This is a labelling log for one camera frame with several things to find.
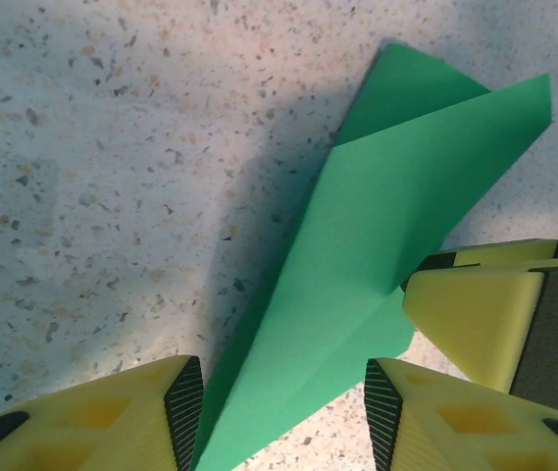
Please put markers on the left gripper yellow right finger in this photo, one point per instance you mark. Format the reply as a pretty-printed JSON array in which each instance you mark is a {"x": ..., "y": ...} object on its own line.
[{"x": 455, "y": 427}]

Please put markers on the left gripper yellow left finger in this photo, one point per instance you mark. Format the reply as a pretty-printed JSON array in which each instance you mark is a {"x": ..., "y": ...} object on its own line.
[{"x": 87, "y": 432}]

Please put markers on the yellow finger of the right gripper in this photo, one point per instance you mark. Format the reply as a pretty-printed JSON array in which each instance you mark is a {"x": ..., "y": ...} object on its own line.
[
  {"x": 504, "y": 255},
  {"x": 479, "y": 319}
]

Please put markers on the green paper sheet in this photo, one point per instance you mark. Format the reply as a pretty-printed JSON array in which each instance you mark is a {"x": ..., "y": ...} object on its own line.
[{"x": 367, "y": 206}]

